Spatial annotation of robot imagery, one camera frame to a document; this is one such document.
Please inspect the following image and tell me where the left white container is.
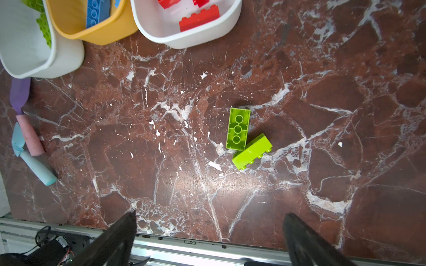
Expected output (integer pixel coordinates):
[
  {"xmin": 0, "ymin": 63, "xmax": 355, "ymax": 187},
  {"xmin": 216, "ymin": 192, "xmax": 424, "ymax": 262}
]
[{"xmin": 1, "ymin": 1, "xmax": 84, "ymax": 79}]

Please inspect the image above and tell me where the red lego brick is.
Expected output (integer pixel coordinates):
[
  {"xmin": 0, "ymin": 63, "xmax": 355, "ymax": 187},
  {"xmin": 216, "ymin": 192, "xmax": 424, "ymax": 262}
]
[
  {"xmin": 179, "ymin": 5, "xmax": 220, "ymax": 32},
  {"xmin": 193, "ymin": 0, "xmax": 210, "ymax": 8},
  {"xmin": 158, "ymin": 0, "xmax": 180, "ymax": 10}
]

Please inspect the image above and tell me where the right white container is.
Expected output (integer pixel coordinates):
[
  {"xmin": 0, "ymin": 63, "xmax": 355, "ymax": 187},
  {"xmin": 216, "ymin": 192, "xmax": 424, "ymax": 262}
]
[{"xmin": 131, "ymin": 1, "xmax": 243, "ymax": 49}]

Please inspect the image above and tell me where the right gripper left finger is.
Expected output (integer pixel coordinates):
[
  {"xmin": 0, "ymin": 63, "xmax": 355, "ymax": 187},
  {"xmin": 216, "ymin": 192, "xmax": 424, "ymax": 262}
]
[{"xmin": 68, "ymin": 211, "xmax": 136, "ymax": 266}]

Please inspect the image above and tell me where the white container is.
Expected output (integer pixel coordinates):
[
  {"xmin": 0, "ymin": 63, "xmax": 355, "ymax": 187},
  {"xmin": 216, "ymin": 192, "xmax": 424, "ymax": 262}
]
[
  {"xmin": 1, "ymin": 1, "xmax": 84, "ymax": 79},
  {"xmin": 131, "ymin": 1, "xmax": 243, "ymax": 49}
]

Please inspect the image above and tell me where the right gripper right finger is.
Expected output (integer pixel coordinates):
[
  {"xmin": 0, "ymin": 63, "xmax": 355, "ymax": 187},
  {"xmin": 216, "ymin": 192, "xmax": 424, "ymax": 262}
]
[{"xmin": 283, "ymin": 213, "xmax": 355, "ymax": 266}]

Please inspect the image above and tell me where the blue lego brick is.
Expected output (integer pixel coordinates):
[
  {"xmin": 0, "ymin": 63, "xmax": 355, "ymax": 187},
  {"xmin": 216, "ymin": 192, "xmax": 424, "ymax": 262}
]
[{"xmin": 86, "ymin": 0, "xmax": 111, "ymax": 28}]

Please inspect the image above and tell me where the yellow container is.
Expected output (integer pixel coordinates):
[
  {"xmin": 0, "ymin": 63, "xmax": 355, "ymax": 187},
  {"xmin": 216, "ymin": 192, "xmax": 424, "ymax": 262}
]
[{"xmin": 44, "ymin": 1, "xmax": 138, "ymax": 45}]

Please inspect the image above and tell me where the purple pink spatula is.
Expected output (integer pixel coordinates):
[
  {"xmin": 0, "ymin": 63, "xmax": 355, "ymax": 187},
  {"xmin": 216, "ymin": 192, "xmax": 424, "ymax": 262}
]
[{"xmin": 10, "ymin": 78, "xmax": 45, "ymax": 157}]

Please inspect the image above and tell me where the small green lego brick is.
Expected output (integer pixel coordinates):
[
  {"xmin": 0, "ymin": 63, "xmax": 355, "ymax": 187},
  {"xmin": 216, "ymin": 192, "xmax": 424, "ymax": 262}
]
[{"xmin": 21, "ymin": 0, "xmax": 45, "ymax": 13}]

